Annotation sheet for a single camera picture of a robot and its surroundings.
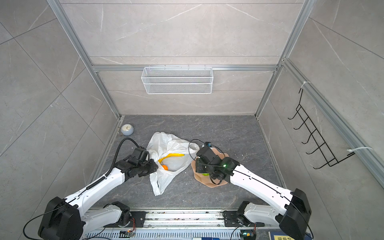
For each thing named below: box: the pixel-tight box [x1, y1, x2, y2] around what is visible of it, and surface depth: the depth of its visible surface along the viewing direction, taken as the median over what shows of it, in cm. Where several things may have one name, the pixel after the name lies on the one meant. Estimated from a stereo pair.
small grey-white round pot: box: [120, 124, 135, 136], surface depth 109 cm
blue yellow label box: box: [268, 231, 295, 240], surface depth 69 cm
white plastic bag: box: [147, 131, 200, 196], surface depth 90 cm
